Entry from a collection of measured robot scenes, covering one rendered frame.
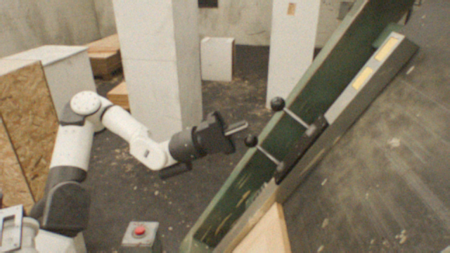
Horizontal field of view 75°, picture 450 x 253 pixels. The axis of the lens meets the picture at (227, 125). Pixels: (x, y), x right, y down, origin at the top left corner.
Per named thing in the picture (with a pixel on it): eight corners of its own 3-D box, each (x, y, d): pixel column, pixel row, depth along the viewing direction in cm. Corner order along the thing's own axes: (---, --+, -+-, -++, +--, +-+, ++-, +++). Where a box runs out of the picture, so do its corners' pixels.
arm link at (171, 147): (192, 127, 87) (161, 139, 91) (174, 133, 77) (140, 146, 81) (205, 163, 87) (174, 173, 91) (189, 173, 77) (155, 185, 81)
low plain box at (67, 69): (64, 108, 446) (46, 45, 403) (103, 111, 437) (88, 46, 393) (10, 141, 359) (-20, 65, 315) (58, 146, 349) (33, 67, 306)
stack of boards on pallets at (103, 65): (121, 50, 787) (118, 32, 766) (158, 51, 772) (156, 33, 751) (60, 79, 573) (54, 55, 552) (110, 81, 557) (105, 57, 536)
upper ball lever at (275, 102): (313, 138, 70) (269, 104, 74) (323, 126, 69) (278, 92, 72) (309, 142, 67) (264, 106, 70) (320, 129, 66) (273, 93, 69)
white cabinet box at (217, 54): (207, 72, 607) (205, 36, 573) (234, 74, 598) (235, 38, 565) (201, 79, 567) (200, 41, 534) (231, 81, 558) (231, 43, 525)
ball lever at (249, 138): (284, 173, 75) (244, 140, 79) (292, 162, 74) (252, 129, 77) (279, 178, 72) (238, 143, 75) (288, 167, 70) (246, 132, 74)
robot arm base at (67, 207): (56, 255, 76) (10, 237, 71) (81, 209, 84) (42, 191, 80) (79, 244, 67) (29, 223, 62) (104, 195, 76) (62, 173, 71)
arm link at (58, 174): (75, 183, 85) (67, 232, 78) (41, 177, 79) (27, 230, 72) (93, 169, 78) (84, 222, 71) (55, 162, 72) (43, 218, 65)
